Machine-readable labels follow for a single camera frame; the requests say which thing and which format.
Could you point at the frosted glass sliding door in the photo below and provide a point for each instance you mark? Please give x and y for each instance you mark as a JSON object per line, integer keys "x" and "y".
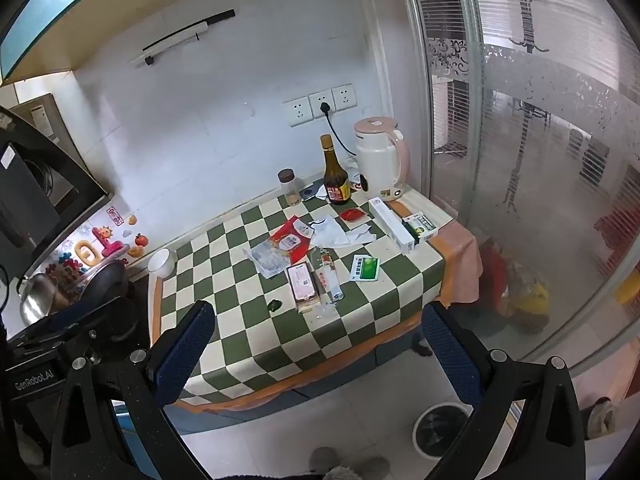
{"x": 550, "y": 185}

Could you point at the green white card packet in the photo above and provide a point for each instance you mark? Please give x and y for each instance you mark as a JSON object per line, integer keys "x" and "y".
{"x": 365, "y": 267}

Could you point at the white wall socket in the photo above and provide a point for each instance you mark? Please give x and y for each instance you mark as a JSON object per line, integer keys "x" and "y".
{"x": 320, "y": 100}
{"x": 345, "y": 97}
{"x": 299, "y": 112}

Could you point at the clear plastic wrapper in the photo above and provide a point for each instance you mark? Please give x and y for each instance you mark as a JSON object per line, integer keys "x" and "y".
{"x": 267, "y": 260}

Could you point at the green white medicine box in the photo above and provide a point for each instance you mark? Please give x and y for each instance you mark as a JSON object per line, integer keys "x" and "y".
{"x": 420, "y": 227}

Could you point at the dark coat rack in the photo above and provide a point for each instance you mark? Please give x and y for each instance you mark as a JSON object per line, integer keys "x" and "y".
{"x": 522, "y": 60}

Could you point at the glass jar with brown lid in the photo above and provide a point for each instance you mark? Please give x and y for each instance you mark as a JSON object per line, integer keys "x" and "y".
{"x": 290, "y": 187}

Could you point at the white trash bin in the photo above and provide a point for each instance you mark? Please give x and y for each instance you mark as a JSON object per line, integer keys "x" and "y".
{"x": 440, "y": 432}

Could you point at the white pink electric kettle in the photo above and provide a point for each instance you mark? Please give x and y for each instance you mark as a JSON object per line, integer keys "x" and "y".
{"x": 380, "y": 160}

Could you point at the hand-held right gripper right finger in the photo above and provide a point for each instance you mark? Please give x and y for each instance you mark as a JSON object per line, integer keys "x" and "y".
{"x": 450, "y": 355}

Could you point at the pink box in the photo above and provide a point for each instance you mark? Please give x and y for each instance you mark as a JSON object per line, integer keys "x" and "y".
{"x": 302, "y": 287}

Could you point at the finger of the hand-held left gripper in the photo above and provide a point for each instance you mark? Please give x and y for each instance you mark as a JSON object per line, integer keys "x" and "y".
{"x": 112, "y": 320}

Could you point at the yellow bag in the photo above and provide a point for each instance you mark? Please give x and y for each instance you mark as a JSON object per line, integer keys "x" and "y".
{"x": 531, "y": 305}

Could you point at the dark brown glass bottle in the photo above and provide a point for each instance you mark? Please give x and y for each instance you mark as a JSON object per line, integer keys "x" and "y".
{"x": 336, "y": 180}

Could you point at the red white packet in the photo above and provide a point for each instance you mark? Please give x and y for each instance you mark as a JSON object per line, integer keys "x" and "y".
{"x": 290, "y": 237}

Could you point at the white black wall rack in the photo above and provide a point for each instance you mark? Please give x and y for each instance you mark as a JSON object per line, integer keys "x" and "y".
{"x": 180, "y": 37}

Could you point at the clear tube wrapper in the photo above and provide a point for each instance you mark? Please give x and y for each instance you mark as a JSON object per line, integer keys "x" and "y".
{"x": 329, "y": 277}

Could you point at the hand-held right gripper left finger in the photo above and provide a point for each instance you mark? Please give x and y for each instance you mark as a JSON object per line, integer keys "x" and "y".
{"x": 186, "y": 345}

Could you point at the white paper slip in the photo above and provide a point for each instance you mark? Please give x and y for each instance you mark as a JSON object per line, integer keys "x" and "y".
{"x": 327, "y": 232}

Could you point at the small green scrap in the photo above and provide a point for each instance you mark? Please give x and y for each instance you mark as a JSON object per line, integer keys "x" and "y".
{"x": 274, "y": 304}

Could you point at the white tissue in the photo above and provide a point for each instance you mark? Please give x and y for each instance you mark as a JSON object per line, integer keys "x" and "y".
{"x": 322, "y": 193}

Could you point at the grey shoe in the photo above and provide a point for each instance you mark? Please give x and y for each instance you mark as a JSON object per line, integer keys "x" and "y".
{"x": 600, "y": 417}

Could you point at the steel pot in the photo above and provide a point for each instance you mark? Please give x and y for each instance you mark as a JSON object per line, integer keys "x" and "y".
{"x": 42, "y": 300}

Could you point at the red bag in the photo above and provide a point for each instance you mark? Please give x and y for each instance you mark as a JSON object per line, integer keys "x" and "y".
{"x": 495, "y": 275}

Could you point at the steel hood duct cover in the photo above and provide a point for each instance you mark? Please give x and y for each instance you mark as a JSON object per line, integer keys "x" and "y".
{"x": 42, "y": 115}

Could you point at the small red wrapper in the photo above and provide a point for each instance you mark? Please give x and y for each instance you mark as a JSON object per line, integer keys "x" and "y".
{"x": 352, "y": 214}

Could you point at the teal wooden wall cabinet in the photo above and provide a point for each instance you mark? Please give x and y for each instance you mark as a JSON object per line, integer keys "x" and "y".
{"x": 75, "y": 25}

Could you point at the black range hood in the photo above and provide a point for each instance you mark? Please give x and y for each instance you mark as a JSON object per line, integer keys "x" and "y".
{"x": 40, "y": 200}

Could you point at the black wok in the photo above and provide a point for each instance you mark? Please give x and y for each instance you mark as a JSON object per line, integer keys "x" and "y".
{"x": 102, "y": 282}

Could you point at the green white checked tablecloth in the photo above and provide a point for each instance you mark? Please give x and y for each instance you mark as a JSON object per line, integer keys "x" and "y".
{"x": 240, "y": 310}

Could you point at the long white box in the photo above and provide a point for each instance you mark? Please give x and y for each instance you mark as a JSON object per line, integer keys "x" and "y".
{"x": 392, "y": 225}

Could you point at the grey fuzzy slipper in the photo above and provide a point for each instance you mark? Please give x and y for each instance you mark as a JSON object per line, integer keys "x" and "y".
{"x": 370, "y": 466}
{"x": 322, "y": 458}

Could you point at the blue phone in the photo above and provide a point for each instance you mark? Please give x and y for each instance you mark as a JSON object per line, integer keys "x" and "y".
{"x": 307, "y": 192}

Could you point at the white cup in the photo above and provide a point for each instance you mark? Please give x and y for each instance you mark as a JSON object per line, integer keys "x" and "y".
{"x": 161, "y": 261}

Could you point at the clear plastic scrap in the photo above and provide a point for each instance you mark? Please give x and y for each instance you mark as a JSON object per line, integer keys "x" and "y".
{"x": 325, "y": 314}

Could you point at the colourful wall stickers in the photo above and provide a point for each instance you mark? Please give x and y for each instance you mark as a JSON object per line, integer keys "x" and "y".
{"x": 107, "y": 232}

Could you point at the crumpled white paper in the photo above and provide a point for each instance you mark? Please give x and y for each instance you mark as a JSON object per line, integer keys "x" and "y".
{"x": 361, "y": 235}

